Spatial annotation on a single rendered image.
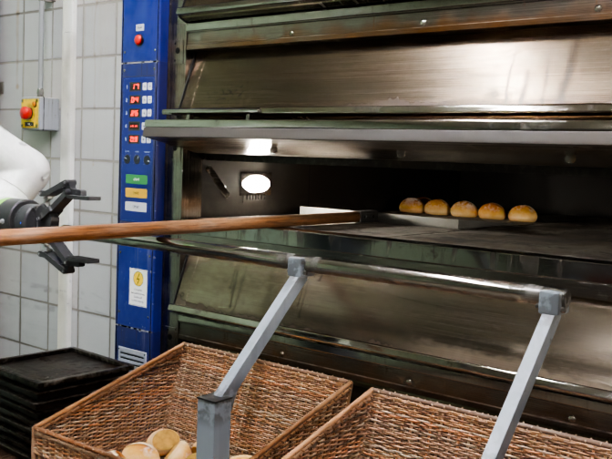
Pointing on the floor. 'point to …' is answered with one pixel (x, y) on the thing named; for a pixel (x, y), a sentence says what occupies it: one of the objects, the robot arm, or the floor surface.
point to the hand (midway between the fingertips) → (88, 229)
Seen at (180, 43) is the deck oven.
